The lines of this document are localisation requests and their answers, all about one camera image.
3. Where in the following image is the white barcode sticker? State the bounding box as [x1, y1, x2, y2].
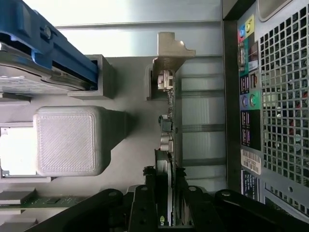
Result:
[240, 148, 263, 174]

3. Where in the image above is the grey printed parts rack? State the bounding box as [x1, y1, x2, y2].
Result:
[0, 54, 227, 228]

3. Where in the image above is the green RAM stick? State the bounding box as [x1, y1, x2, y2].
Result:
[0, 195, 92, 209]

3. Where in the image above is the grey PC case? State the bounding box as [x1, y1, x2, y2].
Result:
[222, 0, 309, 218]

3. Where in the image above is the CPU chip silver lid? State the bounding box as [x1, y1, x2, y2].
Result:
[0, 126, 38, 176]

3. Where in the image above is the hard disk with blue caddy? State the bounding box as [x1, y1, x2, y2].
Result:
[0, 0, 100, 93]

